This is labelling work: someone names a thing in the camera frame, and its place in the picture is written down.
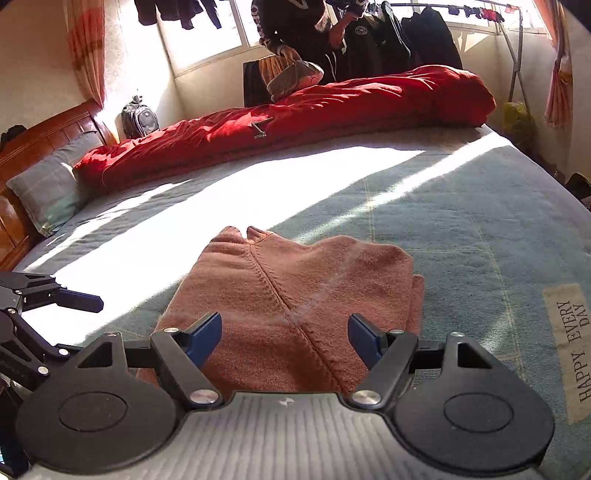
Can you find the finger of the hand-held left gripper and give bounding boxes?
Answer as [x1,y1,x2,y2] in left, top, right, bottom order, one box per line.
[0,272,105,314]
[0,309,85,391]

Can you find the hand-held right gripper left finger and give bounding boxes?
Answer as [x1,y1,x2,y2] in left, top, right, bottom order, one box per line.
[75,311,225,410]

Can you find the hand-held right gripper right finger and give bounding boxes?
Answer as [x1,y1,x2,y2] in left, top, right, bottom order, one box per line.
[346,313,495,410]

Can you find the orange-pink knit sweater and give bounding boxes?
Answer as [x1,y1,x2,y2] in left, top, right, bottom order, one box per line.
[139,225,426,398]

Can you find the metal clothes drying rack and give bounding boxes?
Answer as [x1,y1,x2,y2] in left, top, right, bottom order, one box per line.
[390,0,533,112]

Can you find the grey plaid pillow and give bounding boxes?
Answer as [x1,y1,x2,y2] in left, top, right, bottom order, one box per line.
[6,131,105,238]

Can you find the brown wooden headboard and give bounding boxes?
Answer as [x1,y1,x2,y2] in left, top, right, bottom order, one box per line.
[0,99,119,271]

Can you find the grey black backpack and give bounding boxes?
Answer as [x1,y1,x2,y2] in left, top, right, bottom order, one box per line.
[121,95,160,139]

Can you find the red quilt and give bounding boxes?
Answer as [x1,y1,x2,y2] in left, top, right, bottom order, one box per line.
[74,65,497,191]

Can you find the orange-pink curtain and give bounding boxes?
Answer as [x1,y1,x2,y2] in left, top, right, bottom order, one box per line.
[65,0,110,110]
[545,0,576,131]

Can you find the yellow-green plastic bag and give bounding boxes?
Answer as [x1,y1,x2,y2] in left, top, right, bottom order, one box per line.
[501,102,537,149]

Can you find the tan draped cloth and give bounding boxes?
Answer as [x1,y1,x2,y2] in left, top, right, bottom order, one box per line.
[243,55,296,108]

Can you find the grey pink soft item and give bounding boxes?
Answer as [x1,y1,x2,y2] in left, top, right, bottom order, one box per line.
[265,60,325,103]

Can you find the dark jacket with round badge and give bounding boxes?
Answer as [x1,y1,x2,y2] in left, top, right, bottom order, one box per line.
[344,14,385,80]

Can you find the large bay window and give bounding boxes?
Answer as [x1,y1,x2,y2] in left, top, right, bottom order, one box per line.
[157,0,555,78]

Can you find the dark hooded jacket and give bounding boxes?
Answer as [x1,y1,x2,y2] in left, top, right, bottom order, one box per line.
[379,2,413,71]

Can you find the dark hung shirt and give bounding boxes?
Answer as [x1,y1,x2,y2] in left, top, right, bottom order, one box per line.
[134,0,205,31]

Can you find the plain black jacket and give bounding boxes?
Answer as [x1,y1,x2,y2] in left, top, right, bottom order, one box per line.
[402,7,464,71]

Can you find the blue hung jeans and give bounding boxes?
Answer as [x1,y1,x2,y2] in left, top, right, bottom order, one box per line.
[198,0,223,29]

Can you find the row of hung socks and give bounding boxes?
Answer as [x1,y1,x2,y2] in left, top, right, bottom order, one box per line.
[450,4,520,24]

